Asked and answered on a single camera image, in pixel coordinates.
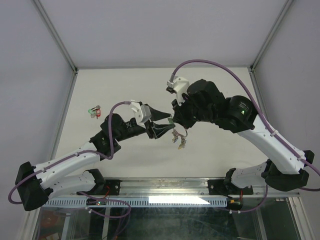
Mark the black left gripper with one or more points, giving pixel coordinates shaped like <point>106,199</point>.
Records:
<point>153,129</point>

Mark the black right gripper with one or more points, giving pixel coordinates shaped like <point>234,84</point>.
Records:
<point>179,116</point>

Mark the key with green tag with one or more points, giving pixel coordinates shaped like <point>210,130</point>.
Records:
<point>92,111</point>
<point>170,119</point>

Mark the silver keyring with keys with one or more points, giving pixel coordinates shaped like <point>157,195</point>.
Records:
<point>179,136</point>

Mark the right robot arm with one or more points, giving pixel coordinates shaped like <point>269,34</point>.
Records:
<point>282,171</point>

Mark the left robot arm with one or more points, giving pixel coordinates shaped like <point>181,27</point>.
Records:
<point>36,184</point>

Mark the key with red tag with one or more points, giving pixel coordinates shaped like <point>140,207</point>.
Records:
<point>97,113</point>

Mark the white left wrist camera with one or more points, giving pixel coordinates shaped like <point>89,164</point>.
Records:
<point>142,112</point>

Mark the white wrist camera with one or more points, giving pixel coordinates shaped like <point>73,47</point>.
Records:
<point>142,112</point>
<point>178,86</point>

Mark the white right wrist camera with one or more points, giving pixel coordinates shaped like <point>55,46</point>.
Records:
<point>178,86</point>

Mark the metal mounting rail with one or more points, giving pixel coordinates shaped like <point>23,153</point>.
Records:
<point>144,187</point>

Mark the white slotted cable duct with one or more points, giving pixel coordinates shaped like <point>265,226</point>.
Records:
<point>140,202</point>

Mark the right aluminium frame post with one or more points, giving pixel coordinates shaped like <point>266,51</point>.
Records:
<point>272,33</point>

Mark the aluminium frame post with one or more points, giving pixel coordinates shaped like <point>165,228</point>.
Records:
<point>54,34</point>
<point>272,33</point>

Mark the left aluminium frame post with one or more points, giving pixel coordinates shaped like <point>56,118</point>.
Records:
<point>54,34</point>

